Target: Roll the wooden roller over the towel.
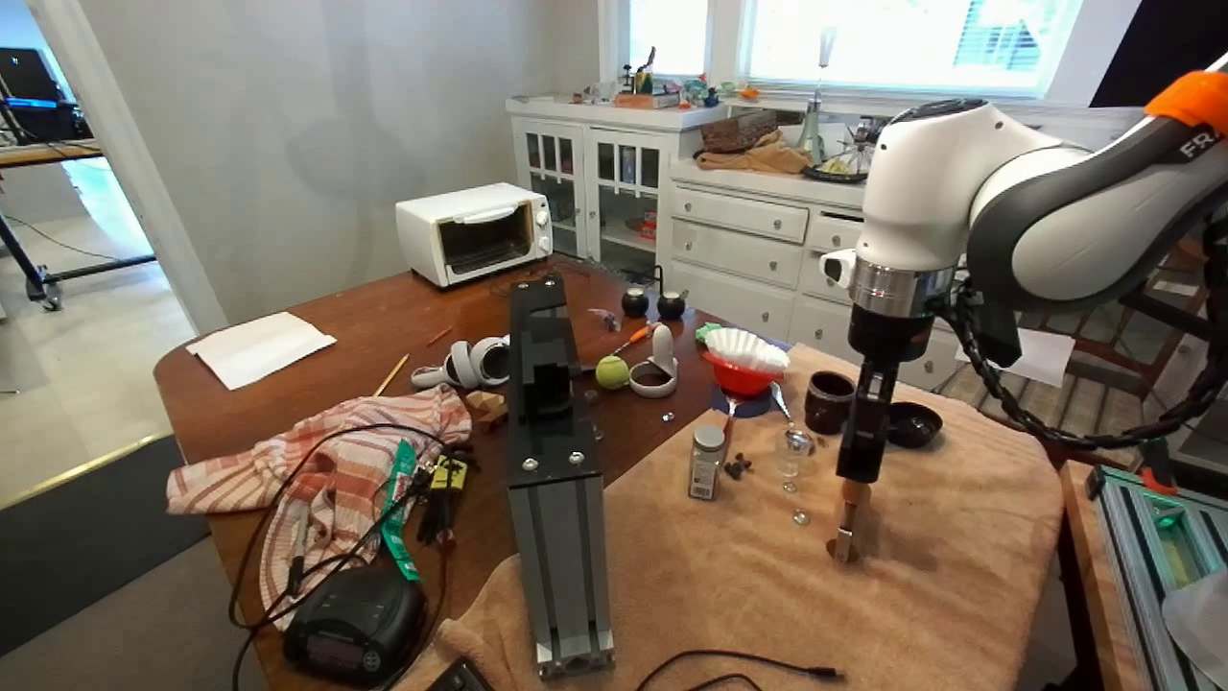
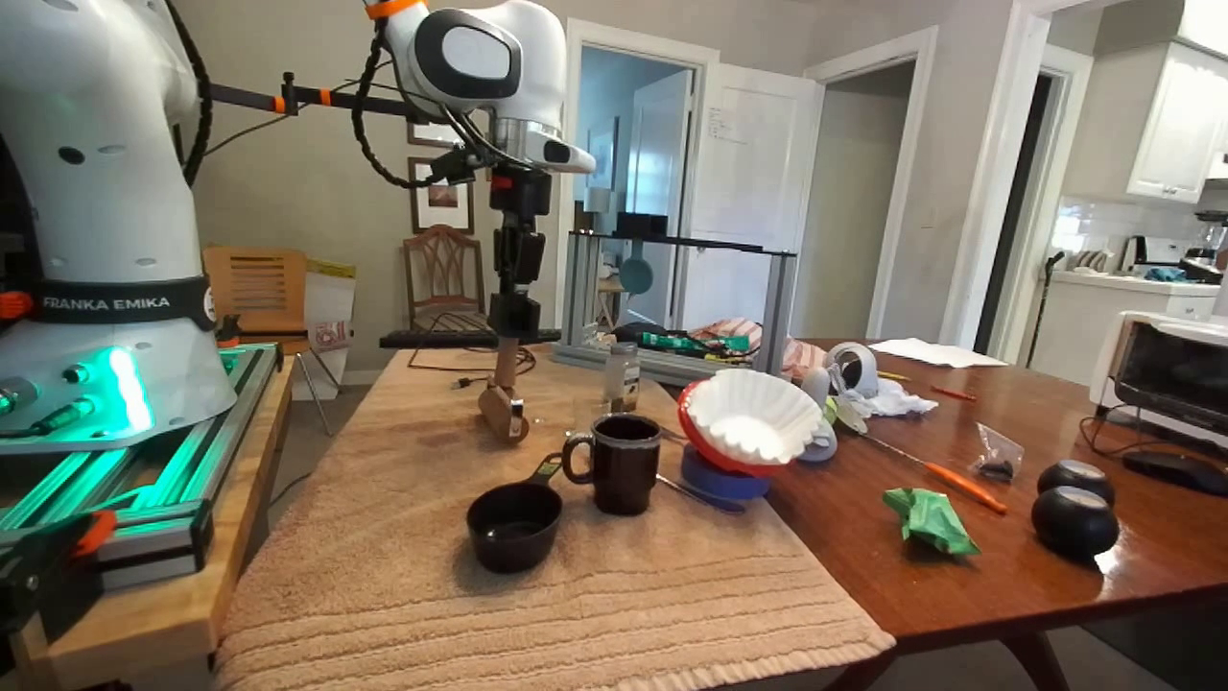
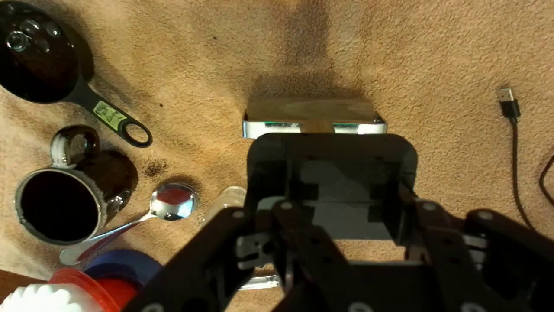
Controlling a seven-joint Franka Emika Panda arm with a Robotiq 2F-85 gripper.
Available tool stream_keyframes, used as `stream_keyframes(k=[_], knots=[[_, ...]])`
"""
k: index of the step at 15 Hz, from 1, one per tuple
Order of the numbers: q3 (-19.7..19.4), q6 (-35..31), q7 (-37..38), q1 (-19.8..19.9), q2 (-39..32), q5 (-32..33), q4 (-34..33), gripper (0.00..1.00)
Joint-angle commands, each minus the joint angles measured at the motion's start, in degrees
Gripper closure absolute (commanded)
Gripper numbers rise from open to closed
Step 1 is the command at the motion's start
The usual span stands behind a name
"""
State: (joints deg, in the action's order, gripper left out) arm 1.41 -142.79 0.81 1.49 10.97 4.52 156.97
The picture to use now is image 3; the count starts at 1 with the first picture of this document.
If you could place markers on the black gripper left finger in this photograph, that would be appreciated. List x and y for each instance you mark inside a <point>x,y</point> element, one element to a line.
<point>196,271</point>

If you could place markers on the black measuring cup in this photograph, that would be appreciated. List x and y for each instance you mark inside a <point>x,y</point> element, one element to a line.
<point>40,52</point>

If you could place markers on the metal spoon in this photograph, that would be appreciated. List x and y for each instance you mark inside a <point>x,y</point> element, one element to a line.
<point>173,200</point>

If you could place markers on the beige towel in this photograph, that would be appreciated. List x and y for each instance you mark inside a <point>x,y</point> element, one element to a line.
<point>403,57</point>

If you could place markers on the red bowl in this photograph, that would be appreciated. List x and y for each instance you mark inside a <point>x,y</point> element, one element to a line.
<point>97,288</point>

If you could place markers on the small clear glass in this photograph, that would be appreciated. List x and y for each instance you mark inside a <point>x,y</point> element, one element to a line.
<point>225,201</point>

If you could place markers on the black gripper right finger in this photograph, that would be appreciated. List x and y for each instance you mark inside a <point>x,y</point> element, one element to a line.
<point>507,260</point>

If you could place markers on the blue bowl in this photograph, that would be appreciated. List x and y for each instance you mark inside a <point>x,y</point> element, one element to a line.
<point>123,265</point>

